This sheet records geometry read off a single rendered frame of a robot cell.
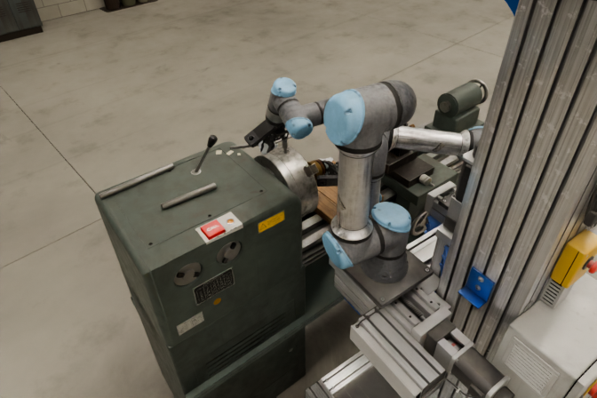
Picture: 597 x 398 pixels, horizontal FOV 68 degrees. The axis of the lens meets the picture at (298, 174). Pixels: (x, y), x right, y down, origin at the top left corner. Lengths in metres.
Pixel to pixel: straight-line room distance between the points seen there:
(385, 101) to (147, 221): 0.90
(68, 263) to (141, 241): 1.92
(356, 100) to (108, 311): 2.34
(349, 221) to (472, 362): 0.52
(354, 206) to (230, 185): 0.61
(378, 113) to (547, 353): 0.74
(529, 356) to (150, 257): 1.08
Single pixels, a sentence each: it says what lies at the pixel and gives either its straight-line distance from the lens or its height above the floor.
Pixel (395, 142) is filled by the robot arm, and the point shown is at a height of 1.37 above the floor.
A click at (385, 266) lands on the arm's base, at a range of 1.40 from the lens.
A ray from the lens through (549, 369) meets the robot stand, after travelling 1.36.
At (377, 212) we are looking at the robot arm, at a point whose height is 1.39.
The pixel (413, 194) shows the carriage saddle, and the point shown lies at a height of 0.92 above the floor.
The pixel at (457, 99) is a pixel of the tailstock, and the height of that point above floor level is 1.13.
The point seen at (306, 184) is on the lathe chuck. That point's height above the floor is 1.16.
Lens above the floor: 2.27
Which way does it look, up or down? 38 degrees down
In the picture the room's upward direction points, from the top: 1 degrees counter-clockwise
